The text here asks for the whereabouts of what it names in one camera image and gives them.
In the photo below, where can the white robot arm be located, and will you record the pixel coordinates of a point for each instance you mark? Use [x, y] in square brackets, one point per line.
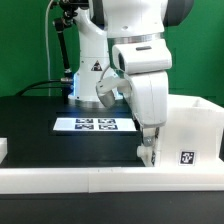
[124, 55]

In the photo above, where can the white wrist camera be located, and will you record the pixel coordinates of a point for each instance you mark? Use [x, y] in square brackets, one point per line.
[104, 89]

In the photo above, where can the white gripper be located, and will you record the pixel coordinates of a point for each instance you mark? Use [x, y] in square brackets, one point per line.
[148, 101]

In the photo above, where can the white front rail fence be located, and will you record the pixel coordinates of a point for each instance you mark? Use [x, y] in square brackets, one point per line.
[97, 180]

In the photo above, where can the white block at left edge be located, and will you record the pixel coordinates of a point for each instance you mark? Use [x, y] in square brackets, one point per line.
[3, 149]

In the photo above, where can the white drawer cabinet box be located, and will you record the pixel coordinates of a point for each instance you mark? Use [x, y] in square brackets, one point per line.
[192, 134]

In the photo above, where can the white marker sheet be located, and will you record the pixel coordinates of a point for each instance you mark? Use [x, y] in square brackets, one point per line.
[94, 124]

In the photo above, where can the white drawer tray with knob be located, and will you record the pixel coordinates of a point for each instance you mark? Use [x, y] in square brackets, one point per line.
[147, 155]

